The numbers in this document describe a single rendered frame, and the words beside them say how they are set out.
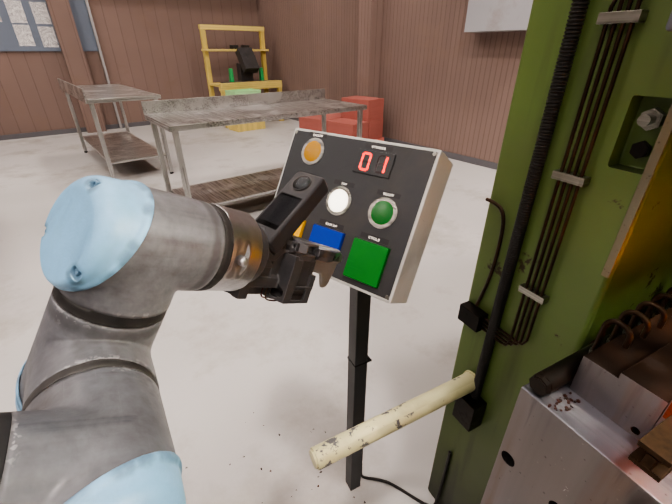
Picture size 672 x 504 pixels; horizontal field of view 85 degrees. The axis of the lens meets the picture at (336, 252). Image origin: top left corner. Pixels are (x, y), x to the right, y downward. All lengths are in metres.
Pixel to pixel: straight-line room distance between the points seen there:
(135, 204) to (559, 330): 0.72
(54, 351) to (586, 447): 0.59
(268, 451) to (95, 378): 1.34
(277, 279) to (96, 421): 0.25
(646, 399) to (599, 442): 0.08
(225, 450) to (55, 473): 1.40
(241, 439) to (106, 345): 1.35
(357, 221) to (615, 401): 0.46
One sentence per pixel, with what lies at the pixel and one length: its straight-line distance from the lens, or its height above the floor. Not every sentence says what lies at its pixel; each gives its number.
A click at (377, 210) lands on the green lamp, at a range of 0.68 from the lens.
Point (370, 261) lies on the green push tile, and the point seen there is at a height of 1.01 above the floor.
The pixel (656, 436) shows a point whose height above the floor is 1.01.
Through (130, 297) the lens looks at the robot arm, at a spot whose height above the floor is 1.18.
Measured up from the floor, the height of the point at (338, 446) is 0.64.
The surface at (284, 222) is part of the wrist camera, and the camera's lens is 0.44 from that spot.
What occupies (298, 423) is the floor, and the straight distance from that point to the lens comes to 1.67.
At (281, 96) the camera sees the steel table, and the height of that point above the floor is 0.93.
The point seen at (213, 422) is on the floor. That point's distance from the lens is 1.74.
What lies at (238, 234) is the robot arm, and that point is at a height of 1.19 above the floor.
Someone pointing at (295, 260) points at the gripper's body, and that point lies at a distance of 0.45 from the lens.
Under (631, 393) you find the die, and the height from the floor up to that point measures 0.97.
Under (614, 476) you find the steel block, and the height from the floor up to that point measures 0.90.
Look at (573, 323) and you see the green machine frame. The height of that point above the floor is 0.92.
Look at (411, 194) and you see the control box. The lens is 0.66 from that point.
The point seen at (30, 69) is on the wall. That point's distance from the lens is 8.54.
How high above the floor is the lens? 1.35
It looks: 29 degrees down
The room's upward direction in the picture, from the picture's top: straight up
